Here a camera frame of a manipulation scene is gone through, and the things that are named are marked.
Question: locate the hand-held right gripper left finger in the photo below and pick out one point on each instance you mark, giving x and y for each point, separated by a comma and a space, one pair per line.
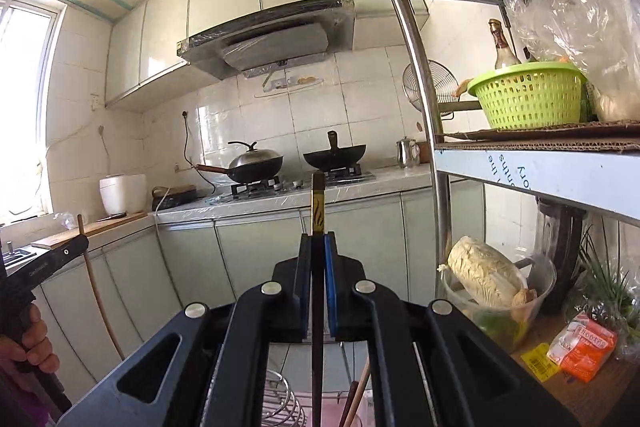
302, 297

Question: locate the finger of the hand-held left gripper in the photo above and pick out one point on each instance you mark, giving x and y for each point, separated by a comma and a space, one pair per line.
70, 254

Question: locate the black blender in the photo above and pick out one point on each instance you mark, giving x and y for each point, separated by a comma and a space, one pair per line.
565, 257

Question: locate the range hood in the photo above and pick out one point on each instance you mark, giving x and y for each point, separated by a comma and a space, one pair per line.
270, 37

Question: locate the window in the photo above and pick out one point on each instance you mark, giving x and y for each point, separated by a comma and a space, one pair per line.
25, 107

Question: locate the napa cabbage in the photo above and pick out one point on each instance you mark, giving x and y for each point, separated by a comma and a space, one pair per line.
480, 267

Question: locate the green plastic basket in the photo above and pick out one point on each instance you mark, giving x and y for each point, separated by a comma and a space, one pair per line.
530, 102

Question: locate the black wok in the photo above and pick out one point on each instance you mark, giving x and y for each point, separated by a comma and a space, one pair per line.
335, 157

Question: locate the black induction cooker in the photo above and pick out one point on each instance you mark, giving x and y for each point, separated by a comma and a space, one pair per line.
175, 199

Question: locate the base cabinets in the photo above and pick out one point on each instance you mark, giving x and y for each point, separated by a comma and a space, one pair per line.
200, 267

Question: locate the dark gold-tipped chopstick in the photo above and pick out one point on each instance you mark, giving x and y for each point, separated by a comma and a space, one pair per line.
318, 207

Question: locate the green bell pepper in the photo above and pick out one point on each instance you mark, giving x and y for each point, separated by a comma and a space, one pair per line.
500, 329

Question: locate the orange and white packet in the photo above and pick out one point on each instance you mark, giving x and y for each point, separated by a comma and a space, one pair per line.
585, 347

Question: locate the cardboard shelf liner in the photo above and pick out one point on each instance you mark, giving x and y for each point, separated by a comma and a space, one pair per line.
540, 139
615, 397

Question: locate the glass bottle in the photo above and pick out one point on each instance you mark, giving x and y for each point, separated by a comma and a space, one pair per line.
502, 52

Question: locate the gas stove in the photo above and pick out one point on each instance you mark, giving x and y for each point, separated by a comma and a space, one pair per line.
280, 187

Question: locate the large clear plastic bag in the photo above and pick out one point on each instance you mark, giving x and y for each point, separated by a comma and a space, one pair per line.
575, 7

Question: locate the metal shelf rack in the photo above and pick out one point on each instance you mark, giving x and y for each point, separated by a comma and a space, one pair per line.
550, 177

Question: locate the crinkled clear plastic bag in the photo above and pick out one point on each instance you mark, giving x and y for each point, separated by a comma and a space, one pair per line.
627, 332

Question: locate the steel kettle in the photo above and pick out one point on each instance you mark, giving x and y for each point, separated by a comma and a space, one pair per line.
407, 154

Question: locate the clear plastic bowl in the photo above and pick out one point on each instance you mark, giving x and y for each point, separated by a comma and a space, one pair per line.
545, 292

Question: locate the person's left hand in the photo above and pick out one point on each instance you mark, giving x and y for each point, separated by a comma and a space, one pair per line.
37, 352

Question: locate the wooden cutting board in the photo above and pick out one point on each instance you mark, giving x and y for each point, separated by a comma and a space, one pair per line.
100, 227

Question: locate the wall cabinets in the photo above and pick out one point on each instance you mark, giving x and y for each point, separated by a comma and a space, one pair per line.
220, 2

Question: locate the dark plain chopstick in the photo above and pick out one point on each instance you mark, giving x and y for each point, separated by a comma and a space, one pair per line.
348, 407

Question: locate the white rice cooker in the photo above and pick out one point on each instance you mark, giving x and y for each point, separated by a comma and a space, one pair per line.
122, 194

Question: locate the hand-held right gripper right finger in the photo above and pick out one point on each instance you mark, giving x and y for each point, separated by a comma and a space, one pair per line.
330, 287

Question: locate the pink plastic cup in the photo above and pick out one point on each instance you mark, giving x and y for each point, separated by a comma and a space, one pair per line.
331, 414

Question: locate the domed wok lid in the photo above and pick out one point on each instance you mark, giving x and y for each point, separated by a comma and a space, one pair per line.
255, 157

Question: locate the glass wall shelf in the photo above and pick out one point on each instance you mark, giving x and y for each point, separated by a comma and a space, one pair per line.
290, 89

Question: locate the yellow sticker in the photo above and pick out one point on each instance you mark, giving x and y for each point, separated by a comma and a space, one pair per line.
540, 362

